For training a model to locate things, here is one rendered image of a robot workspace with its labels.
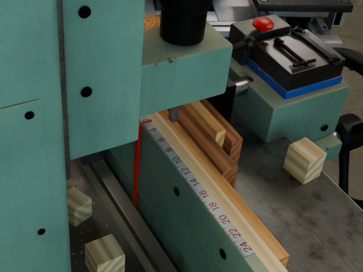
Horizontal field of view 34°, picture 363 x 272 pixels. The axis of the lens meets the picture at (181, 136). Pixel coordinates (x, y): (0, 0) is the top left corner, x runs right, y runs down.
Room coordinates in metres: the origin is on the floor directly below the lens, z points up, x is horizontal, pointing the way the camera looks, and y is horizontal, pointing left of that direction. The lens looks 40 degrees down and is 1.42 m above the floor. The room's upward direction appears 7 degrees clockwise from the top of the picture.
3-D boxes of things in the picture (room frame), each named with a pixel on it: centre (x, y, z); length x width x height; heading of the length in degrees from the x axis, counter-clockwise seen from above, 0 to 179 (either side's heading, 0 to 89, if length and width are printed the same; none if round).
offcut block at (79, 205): (0.54, 0.13, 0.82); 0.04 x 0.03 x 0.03; 55
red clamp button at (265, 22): (0.73, -0.09, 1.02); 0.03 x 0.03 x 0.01
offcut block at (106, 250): (0.45, 0.08, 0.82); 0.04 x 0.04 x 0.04; 35
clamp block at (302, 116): (0.71, -0.13, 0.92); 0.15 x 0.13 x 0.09; 34
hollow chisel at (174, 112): (0.58, 0.01, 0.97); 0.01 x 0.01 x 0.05; 34
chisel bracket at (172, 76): (0.57, 0.03, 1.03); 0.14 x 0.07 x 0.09; 124
